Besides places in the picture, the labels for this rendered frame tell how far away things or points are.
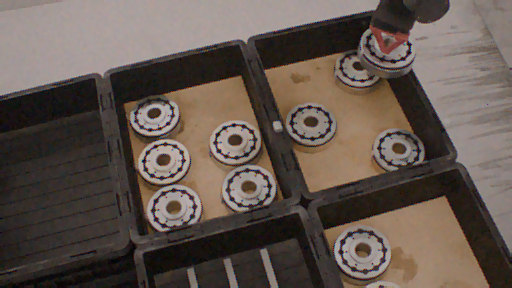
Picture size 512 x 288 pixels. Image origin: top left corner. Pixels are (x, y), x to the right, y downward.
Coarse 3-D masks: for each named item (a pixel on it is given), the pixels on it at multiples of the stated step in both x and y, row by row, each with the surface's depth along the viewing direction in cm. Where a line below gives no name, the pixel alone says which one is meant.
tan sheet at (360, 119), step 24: (288, 72) 132; (312, 72) 132; (288, 96) 128; (312, 96) 128; (336, 96) 128; (360, 96) 128; (384, 96) 128; (336, 120) 125; (360, 120) 124; (384, 120) 124; (336, 144) 121; (360, 144) 121; (312, 168) 118; (336, 168) 118; (360, 168) 118; (312, 192) 115
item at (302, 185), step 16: (352, 16) 127; (368, 16) 128; (272, 32) 125; (288, 32) 125; (256, 64) 120; (416, 80) 117; (272, 96) 116; (272, 112) 114; (432, 112) 113; (288, 144) 110; (448, 144) 109; (432, 160) 107; (448, 160) 107; (384, 176) 105; (304, 192) 104; (320, 192) 104; (336, 192) 104
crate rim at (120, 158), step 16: (208, 48) 123; (224, 48) 123; (128, 64) 121; (144, 64) 121; (256, 80) 118; (112, 96) 117; (112, 112) 114; (112, 128) 112; (272, 128) 112; (288, 160) 108; (288, 176) 106; (128, 192) 105; (128, 208) 103; (256, 208) 103; (272, 208) 102; (128, 224) 101; (192, 224) 101; (208, 224) 101; (144, 240) 100
